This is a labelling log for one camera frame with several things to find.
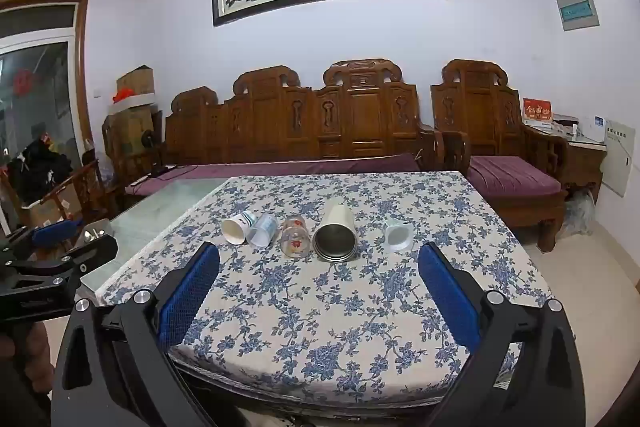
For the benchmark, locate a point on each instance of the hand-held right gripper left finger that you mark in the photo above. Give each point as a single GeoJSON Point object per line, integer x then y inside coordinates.
{"type": "Point", "coordinates": [189, 294]}

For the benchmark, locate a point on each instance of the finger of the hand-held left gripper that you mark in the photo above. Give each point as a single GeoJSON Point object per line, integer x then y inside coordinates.
{"type": "Point", "coordinates": [95, 252]}
{"type": "Point", "coordinates": [52, 232]}

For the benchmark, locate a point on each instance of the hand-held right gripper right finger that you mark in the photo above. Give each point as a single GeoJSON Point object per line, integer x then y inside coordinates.
{"type": "Point", "coordinates": [448, 297]}

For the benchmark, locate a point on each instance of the blue floral tablecloth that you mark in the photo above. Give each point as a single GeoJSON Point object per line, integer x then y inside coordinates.
{"type": "Point", "coordinates": [310, 312]}

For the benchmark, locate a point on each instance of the glass cup with red print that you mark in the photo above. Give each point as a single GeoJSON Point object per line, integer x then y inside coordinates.
{"type": "Point", "coordinates": [295, 239]}

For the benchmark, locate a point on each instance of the wooden chair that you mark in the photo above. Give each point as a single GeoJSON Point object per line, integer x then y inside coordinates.
{"type": "Point", "coordinates": [82, 187]}

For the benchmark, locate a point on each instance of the wall electrical panel box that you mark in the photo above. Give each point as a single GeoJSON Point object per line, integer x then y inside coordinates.
{"type": "Point", "coordinates": [578, 9]}

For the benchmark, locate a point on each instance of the large cardboard box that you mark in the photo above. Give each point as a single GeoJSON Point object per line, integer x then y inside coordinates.
{"type": "Point", "coordinates": [127, 127]}

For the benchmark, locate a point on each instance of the clear plastic cup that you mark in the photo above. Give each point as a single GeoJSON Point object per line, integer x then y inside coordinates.
{"type": "Point", "coordinates": [264, 229]}

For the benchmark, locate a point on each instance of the brown cardboard box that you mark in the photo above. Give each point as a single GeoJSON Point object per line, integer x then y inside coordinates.
{"type": "Point", "coordinates": [136, 81]}

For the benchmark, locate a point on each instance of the person's left hand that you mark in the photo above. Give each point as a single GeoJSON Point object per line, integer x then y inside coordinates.
{"type": "Point", "coordinates": [27, 352]}

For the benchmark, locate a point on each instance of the carved wooden armchair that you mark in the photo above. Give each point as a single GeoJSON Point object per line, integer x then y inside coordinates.
{"type": "Point", "coordinates": [480, 117]}

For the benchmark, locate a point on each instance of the small white device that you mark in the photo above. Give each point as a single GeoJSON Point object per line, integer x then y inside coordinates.
{"type": "Point", "coordinates": [599, 127]}

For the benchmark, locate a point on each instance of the wooden side table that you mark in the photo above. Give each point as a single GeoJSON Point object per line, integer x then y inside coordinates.
{"type": "Point", "coordinates": [585, 162]}

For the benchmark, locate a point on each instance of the red gift box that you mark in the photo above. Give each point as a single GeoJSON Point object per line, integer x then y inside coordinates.
{"type": "Point", "coordinates": [537, 113]}

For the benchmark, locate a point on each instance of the grey wall panel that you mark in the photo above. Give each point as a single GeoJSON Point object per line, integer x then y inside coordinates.
{"type": "Point", "coordinates": [620, 157]}

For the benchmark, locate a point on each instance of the red hanging decoration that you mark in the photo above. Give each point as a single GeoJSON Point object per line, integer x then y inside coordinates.
{"type": "Point", "coordinates": [22, 82]}

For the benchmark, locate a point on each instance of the long purple seat cushion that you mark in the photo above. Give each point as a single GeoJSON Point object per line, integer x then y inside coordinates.
{"type": "Point", "coordinates": [280, 169]}

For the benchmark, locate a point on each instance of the cream steel tumbler cup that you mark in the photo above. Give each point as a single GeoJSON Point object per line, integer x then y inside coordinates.
{"type": "Point", "coordinates": [337, 222]}

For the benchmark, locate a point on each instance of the clear plastic bag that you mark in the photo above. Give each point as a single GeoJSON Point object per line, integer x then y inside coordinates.
{"type": "Point", "coordinates": [579, 213]}

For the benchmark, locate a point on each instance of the small white square cup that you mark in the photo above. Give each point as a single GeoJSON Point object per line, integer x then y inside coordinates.
{"type": "Point", "coordinates": [398, 238]}

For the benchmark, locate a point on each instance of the carved wooden sofa bench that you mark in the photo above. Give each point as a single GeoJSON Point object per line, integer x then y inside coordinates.
{"type": "Point", "coordinates": [310, 117]}

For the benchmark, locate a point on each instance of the pile of dark clothes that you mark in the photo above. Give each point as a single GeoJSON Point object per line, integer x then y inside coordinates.
{"type": "Point", "coordinates": [40, 169]}

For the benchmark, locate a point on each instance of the white paper cup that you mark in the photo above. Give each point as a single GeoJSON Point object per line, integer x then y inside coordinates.
{"type": "Point", "coordinates": [234, 231]}

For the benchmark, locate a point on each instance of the square purple seat cushion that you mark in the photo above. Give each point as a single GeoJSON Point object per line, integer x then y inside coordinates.
{"type": "Point", "coordinates": [510, 177]}

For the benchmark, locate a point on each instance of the wooden door frame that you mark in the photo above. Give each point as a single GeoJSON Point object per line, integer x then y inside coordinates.
{"type": "Point", "coordinates": [80, 72]}

